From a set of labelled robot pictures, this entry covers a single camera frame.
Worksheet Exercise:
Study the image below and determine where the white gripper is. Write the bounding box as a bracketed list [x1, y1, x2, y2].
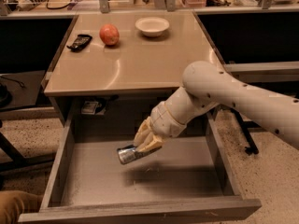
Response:
[134, 102, 186, 152]

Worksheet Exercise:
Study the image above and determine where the silver blue redbull can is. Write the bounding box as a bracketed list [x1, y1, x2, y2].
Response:
[117, 145, 159, 165]

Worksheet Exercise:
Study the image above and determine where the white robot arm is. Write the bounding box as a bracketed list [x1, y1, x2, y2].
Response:
[134, 62, 299, 152]

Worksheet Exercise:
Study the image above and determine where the open grey top drawer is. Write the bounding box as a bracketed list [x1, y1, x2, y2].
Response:
[19, 115, 261, 224]

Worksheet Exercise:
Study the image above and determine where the black metal stand leg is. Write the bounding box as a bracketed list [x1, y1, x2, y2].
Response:
[232, 109, 259, 155]

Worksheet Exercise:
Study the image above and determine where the white bowl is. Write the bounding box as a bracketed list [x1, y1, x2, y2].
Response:
[135, 17, 169, 37]

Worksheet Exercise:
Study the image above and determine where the red apple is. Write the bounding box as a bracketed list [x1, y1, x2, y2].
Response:
[99, 24, 120, 46]

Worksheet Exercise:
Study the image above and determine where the black snack bag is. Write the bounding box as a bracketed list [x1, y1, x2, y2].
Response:
[66, 35, 93, 52]

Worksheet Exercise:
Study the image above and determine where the black chair base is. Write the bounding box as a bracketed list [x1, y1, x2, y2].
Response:
[0, 120, 57, 174]

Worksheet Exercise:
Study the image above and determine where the tan clothed knee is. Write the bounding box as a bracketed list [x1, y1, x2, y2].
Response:
[0, 190, 43, 224]

